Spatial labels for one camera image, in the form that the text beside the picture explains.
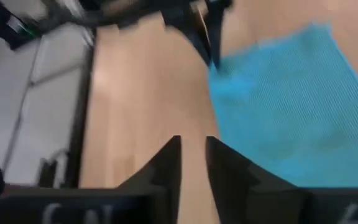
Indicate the teal microfiber towel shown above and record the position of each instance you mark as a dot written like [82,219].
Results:
[291,109]

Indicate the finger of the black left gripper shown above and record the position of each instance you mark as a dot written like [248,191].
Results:
[217,31]
[191,31]

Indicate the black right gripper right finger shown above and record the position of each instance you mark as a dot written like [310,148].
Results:
[253,199]

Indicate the black aluminium table frame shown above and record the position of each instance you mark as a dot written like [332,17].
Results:
[81,109]

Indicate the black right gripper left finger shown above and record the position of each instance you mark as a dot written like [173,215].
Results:
[154,199]

